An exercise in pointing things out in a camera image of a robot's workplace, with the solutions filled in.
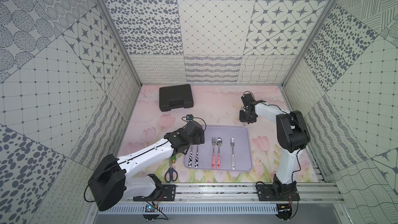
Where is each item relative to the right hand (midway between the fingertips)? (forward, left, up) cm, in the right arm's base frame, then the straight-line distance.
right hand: (245, 121), depth 100 cm
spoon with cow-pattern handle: (-27, +31, 0) cm, 41 cm away
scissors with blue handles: (-33, +44, -1) cm, 55 cm away
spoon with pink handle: (-16, +18, 0) cm, 24 cm away
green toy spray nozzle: (-26, +44, +1) cm, 50 cm away
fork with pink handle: (-14, +21, +1) cm, 26 cm away
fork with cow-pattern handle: (-26, +34, 0) cm, 43 cm away
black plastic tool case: (+17, +48, +5) cm, 51 cm away
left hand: (-14, +30, +12) cm, 35 cm away
